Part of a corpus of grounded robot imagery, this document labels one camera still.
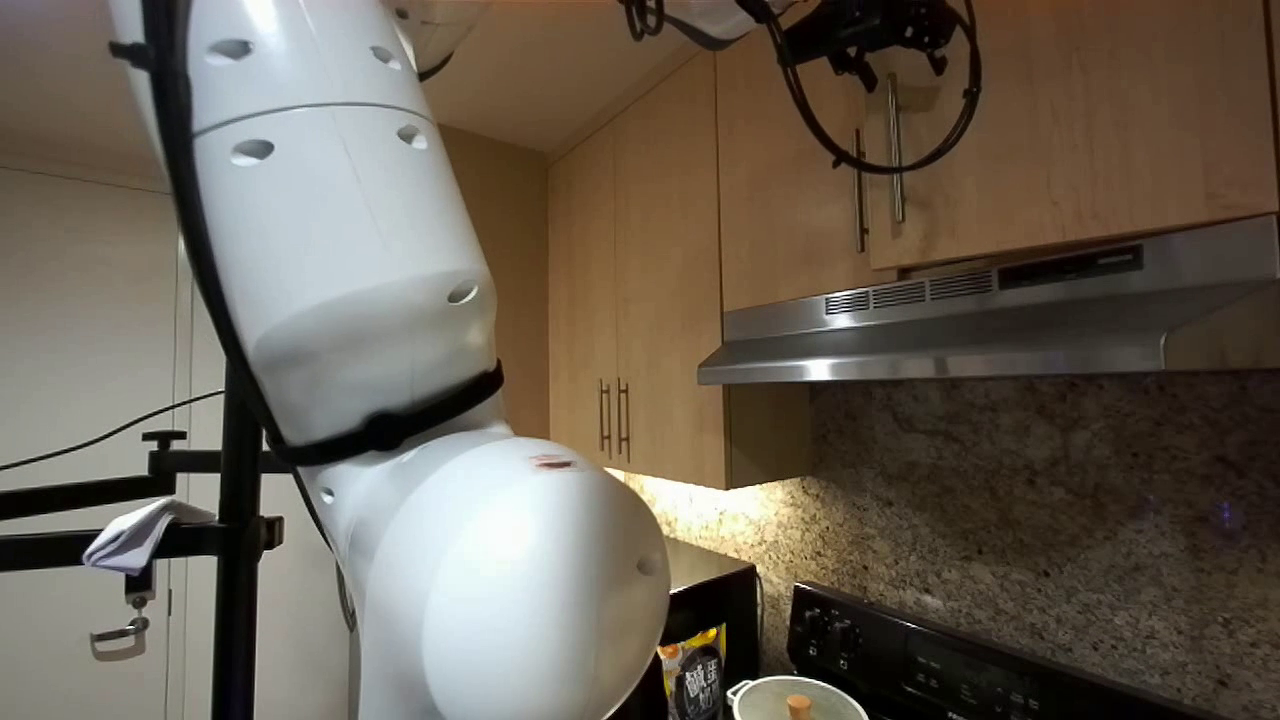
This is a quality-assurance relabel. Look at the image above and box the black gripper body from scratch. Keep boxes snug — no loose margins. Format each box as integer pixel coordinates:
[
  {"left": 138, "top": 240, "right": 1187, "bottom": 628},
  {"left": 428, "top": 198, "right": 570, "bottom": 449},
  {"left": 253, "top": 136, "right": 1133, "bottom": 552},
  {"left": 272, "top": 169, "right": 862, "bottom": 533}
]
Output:
[{"left": 782, "top": 0, "right": 936, "bottom": 65}]

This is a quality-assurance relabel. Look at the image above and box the short cabinet door white inside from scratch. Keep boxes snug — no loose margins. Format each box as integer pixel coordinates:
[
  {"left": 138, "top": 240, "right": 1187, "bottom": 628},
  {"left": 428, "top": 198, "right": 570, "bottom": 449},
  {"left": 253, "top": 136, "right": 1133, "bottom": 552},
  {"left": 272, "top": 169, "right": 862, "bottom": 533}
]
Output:
[{"left": 873, "top": 0, "right": 1280, "bottom": 278}]

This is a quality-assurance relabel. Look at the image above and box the tall wooden cabinet door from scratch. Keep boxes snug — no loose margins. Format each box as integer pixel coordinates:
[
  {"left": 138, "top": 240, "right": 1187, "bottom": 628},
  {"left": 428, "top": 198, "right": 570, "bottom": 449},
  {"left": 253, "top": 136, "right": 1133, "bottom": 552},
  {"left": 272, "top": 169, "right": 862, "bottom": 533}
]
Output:
[
  {"left": 616, "top": 57, "right": 733, "bottom": 491},
  {"left": 543, "top": 124, "right": 623, "bottom": 465}
]

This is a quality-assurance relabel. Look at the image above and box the stainless steel range hood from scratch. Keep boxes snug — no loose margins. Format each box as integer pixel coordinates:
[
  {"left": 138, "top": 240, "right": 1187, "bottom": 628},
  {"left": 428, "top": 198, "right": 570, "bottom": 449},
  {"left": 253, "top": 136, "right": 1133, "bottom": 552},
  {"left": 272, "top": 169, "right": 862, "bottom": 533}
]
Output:
[{"left": 697, "top": 211, "right": 1280, "bottom": 394}]

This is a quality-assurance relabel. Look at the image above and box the black box appliance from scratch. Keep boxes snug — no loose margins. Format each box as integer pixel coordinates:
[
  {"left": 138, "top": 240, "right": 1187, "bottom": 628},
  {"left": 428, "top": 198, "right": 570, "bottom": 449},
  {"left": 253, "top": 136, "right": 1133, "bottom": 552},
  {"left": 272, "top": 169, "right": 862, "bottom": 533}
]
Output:
[{"left": 604, "top": 535, "right": 766, "bottom": 720}]

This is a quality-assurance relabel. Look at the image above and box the black electric stove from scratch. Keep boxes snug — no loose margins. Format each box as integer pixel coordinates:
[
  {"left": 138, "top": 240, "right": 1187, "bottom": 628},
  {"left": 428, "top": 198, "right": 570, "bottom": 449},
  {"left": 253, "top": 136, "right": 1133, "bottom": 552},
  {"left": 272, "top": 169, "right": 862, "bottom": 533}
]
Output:
[{"left": 786, "top": 584, "right": 1203, "bottom": 720}]

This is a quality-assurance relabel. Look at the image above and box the yellow black snack bag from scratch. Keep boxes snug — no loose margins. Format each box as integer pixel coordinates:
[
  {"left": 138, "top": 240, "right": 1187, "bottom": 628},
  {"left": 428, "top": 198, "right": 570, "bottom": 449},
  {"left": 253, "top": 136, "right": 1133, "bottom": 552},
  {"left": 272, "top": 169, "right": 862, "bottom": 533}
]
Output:
[{"left": 655, "top": 620, "right": 733, "bottom": 720}]

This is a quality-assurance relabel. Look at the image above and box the black metal stand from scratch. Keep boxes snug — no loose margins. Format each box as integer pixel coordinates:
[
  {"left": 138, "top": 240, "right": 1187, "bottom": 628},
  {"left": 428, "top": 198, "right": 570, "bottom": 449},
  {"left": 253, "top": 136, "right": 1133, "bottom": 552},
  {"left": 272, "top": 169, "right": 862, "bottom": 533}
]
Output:
[{"left": 0, "top": 355, "right": 293, "bottom": 720}]

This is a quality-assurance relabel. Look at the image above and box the white cloth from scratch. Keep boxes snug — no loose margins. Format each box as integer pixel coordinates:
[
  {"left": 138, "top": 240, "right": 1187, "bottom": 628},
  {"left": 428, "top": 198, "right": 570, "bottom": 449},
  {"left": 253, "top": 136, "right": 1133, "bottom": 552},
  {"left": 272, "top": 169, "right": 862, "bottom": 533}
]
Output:
[{"left": 79, "top": 497, "right": 217, "bottom": 576}]

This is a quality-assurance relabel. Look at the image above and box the black looped gripper cable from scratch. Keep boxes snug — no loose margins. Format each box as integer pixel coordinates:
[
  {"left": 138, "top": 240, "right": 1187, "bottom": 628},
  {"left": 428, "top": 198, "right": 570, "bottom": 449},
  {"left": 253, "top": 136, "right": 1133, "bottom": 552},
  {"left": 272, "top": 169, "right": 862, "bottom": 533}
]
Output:
[{"left": 759, "top": 0, "right": 987, "bottom": 180}]

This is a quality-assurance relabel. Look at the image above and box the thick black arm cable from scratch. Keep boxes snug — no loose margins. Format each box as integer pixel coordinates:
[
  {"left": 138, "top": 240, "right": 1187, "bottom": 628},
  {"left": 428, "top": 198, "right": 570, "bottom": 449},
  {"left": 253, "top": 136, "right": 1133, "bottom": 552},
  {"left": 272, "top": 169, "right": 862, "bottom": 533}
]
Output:
[{"left": 133, "top": 0, "right": 289, "bottom": 449}]

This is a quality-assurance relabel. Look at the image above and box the thin black cable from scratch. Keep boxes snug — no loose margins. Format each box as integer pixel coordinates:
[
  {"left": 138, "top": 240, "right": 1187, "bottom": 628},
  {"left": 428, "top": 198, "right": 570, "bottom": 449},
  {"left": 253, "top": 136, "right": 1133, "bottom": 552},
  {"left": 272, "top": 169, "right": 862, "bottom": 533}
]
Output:
[{"left": 0, "top": 388, "right": 227, "bottom": 475}]

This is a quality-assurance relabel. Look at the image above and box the metal lever door handle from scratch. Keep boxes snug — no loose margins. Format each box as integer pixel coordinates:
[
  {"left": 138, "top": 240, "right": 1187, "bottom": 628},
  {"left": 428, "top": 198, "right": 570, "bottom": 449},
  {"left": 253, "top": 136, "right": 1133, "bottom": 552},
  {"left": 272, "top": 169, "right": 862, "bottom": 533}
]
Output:
[{"left": 87, "top": 610, "right": 153, "bottom": 666}]

